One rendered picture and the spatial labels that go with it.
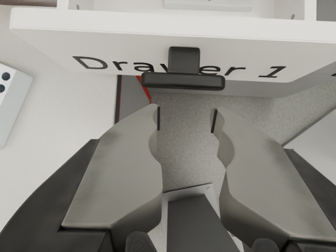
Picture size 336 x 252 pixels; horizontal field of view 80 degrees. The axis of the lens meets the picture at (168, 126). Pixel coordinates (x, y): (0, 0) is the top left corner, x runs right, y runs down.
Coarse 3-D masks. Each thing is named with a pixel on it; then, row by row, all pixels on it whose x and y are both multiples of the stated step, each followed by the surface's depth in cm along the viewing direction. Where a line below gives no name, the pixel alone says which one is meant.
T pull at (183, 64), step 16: (176, 48) 18; (192, 48) 18; (176, 64) 17; (192, 64) 17; (144, 80) 17; (160, 80) 17; (176, 80) 17; (192, 80) 17; (208, 80) 17; (224, 80) 18
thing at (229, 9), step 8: (168, 0) 24; (176, 0) 24; (184, 0) 24; (192, 0) 24; (200, 0) 24; (208, 0) 24; (216, 0) 24; (224, 0) 24; (232, 0) 24; (240, 0) 24; (248, 0) 24; (176, 8) 25; (184, 8) 25; (192, 8) 25; (200, 8) 25; (208, 8) 25; (216, 8) 25; (224, 8) 25; (232, 8) 25; (240, 8) 25; (248, 8) 25
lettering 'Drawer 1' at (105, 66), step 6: (78, 60) 22; (96, 60) 22; (84, 66) 24; (102, 66) 24; (138, 66) 23; (144, 66) 23; (150, 66) 23; (162, 66) 23; (204, 66) 22; (210, 66) 22; (216, 66) 22; (276, 66) 21; (282, 66) 21; (228, 72) 24; (276, 72) 23
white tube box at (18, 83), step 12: (0, 72) 29; (12, 72) 29; (0, 84) 30; (12, 84) 29; (24, 84) 32; (0, 96) 29; (12, 96) 30; (24, 96) 32; (0, 108) 29; (12, 108) 31; (0, 120) 30; (12, 120) 32; (0, 132) 31; (0, 144) 31
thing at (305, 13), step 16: (64, 0) 20; (80, 0) 22; (96, 0) 26; (112, 0) 26; (128, 0) 26; (144, 0) 26; (160, 0) 26; (256, 0) 26; (272, 0) 26; (288, 0) 22; (304, 0) 20; (240, 16) 25; (256, 16) 25; (272, 16) 25; (288, 16) 22; (304, 16) 19
